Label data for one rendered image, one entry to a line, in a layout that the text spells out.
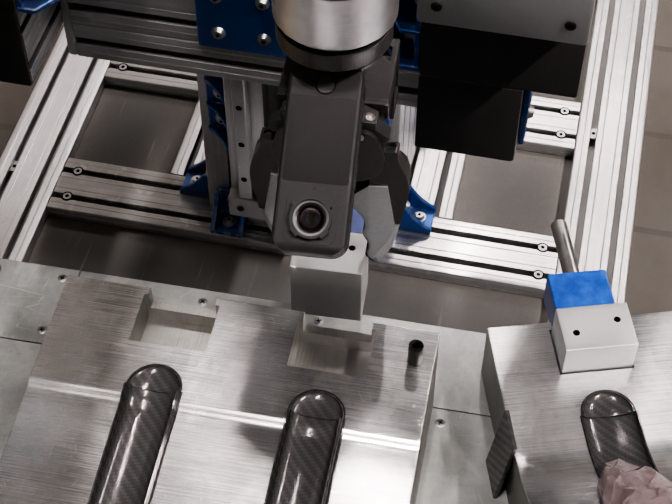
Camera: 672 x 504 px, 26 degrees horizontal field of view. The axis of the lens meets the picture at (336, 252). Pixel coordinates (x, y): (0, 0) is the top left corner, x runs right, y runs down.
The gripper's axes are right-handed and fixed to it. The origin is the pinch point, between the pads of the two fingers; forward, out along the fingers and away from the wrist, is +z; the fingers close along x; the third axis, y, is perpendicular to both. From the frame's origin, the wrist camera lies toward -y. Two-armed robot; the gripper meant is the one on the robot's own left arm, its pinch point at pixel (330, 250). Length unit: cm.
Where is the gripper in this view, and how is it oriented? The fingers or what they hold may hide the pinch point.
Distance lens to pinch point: 100.7
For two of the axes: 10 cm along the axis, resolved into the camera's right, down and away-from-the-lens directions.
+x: -9.9, -1.2, 1.0
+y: 1.5, -7.8, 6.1
